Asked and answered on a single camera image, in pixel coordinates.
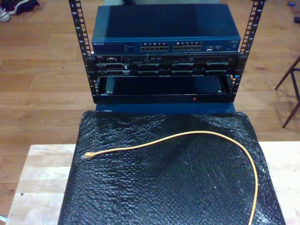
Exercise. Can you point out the blue base shelf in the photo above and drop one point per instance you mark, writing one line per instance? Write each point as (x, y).
(140, 108)

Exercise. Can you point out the black rack server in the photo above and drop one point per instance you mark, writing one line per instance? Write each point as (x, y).
(164, 68)

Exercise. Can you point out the black bubble wrap mat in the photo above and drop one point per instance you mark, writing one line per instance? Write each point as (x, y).
(152, 187)

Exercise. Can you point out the dark wooden chair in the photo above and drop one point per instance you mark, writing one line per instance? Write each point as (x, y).
(284, 77)

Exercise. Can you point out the dark sneaker white sole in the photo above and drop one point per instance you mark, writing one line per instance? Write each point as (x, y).
(21, 5)

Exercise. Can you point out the white shoe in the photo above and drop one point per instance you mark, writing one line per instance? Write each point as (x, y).
(3, 15)

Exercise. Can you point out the small blue floor object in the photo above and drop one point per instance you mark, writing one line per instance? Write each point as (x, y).
(291, 4)

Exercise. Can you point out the white corner piece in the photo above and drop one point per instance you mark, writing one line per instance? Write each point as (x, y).
(2, 220)

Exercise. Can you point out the black perforated rack post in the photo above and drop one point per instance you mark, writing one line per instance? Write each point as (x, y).
(241, 63)
(90, 77)

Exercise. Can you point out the blue network switch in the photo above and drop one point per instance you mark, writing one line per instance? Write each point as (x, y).
(164, 23)

